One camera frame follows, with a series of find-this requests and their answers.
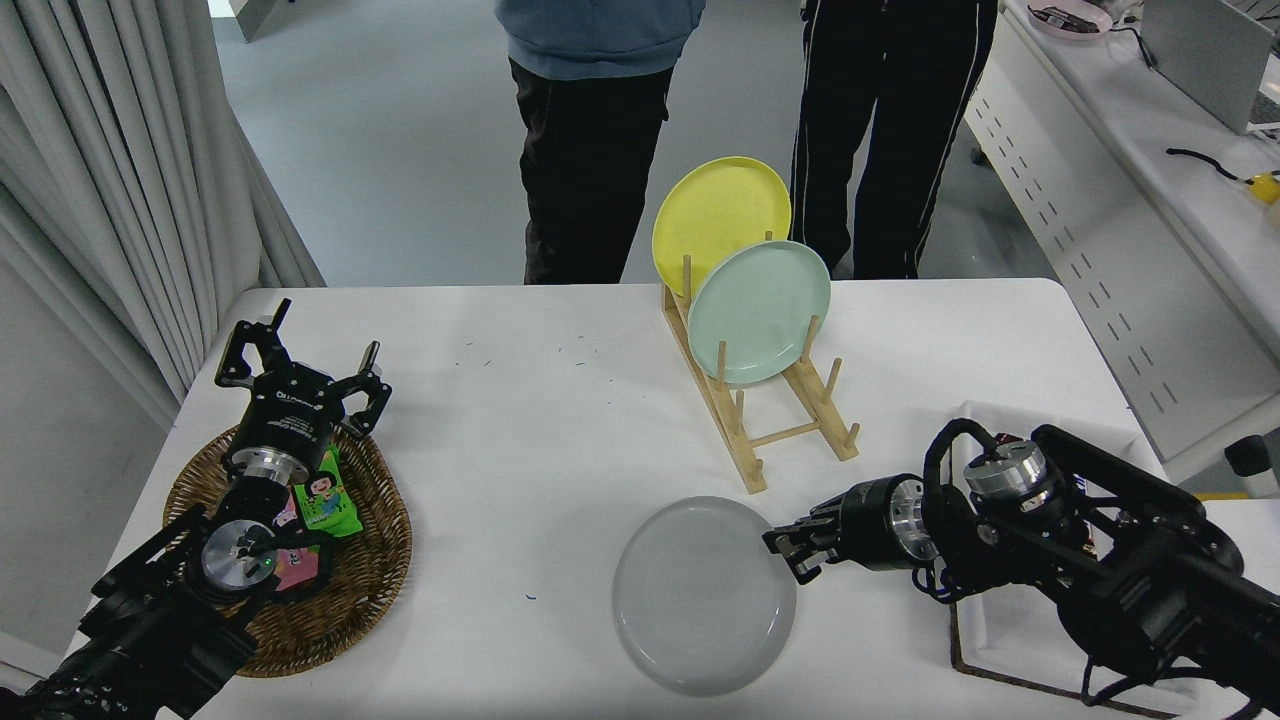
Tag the brown wicker basket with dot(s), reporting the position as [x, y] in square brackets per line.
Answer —
[360, 590]

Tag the wooden plate rack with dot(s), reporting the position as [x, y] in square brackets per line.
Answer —
[750, 470]

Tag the yellow plate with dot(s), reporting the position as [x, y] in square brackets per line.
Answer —
[715, 215]

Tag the long white desk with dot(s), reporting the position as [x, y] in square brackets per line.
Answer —
[1130, 150]

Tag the pink snack packet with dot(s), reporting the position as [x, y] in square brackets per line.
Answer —
[300, 572]

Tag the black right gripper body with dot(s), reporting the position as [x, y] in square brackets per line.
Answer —
[870, 525]

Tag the gray curtain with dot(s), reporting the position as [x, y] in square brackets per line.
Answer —
[100, 150]

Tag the gray plate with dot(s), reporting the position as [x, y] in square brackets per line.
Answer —
[700, 600]

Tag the small yellow object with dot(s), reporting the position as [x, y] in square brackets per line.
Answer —
[1266, 188]

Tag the person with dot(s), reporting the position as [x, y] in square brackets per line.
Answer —
[880, 120]
[590, 150]

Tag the gray laptop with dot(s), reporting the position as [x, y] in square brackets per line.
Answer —
[1200, 50]

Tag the mint green plate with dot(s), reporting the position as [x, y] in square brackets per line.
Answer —
[760, 310]

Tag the small white table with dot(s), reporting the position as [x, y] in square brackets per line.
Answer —
[1245, 530]

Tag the green snack packet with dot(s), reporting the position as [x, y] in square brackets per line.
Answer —
[325, 500]

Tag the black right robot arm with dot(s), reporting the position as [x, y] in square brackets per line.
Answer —
[1150, 570]

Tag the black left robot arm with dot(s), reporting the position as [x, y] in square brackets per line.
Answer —
[150, 630]

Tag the pink bowl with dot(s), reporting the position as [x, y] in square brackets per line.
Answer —
[1070, 20]

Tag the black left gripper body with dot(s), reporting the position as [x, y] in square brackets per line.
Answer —
[285, 420]

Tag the white rectangular tray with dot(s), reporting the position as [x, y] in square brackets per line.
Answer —
[1010, 640]

